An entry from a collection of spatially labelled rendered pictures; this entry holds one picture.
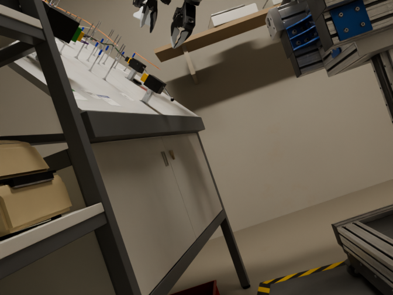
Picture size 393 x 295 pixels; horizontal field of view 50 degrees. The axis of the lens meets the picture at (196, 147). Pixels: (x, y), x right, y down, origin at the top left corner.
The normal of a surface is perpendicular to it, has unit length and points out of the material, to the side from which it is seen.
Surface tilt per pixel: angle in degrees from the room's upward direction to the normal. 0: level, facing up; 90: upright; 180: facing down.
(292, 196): 90
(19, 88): 90
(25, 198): 90
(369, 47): 90
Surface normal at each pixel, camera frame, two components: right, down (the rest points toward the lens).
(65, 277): -0.23, 0.06
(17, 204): 0.93, -0.33
